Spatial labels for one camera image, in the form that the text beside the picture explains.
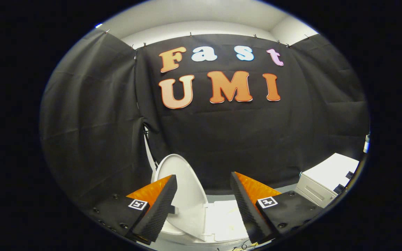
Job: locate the black block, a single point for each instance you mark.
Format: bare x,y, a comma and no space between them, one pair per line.
349,174
340,189

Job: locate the black backdrop cloth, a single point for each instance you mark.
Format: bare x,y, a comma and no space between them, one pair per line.
222,139

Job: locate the white stand pole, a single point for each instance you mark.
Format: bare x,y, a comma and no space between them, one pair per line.
149,150

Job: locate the white drawer cabinet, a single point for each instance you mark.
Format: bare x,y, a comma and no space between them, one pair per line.
326,170

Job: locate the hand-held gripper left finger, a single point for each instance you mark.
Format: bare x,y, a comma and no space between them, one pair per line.
159,209

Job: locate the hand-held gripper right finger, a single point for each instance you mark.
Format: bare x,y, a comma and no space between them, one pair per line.
248,209

